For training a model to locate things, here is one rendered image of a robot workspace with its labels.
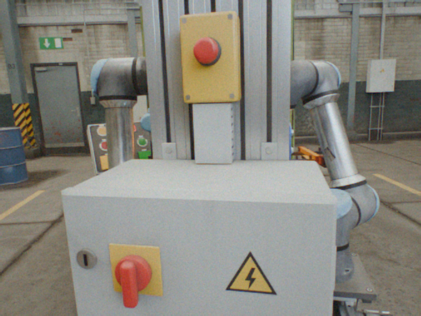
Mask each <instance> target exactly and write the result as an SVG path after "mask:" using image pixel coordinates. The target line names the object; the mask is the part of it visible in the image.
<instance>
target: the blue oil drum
mask: <svg viewBox="0 0 421 316"><path fill-rule="evenodd" d="M20 128H21V127H0V186H5V185H10V184H17V183H20V182H24V181H27V180H28V179H29V177H28V170H27V165H26V162H27V161H26V158H25V153H24V144H23V138H22V133H21V129H20Z"/></svg>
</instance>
